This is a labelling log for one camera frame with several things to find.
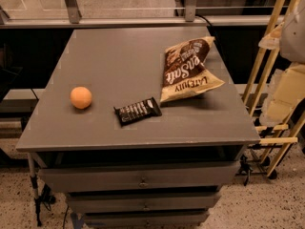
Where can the black candy bar wrapper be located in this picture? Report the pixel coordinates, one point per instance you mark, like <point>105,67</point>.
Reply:
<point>137,111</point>

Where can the brown and cream chip bag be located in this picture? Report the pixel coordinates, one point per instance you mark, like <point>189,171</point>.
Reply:
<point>185,74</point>

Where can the orange fruit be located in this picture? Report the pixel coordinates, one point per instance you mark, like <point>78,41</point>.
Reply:
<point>81,97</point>

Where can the top grey drawer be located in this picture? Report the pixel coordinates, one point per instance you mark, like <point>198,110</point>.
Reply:
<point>121,178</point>

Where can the bottom grey drawer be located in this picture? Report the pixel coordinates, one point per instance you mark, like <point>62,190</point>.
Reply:
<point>146,219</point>

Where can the middle grey drawer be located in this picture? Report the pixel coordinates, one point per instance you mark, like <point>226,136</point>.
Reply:
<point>143,202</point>

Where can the metal railing frame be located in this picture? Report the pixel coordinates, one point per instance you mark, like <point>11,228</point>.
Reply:
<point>95,13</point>

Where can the grey drawer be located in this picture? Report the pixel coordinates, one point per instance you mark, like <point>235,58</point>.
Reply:
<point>121,178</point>
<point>143,202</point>
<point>146,219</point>

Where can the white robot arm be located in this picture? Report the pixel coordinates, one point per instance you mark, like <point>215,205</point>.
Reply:
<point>292,41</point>

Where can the grey drawer cabinet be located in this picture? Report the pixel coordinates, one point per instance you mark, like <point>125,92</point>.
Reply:
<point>102,136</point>

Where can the white tripod leg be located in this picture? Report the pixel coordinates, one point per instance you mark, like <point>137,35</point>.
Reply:
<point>34,184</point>

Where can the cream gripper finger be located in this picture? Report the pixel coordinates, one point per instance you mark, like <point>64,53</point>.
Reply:
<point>285,91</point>
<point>271,41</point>

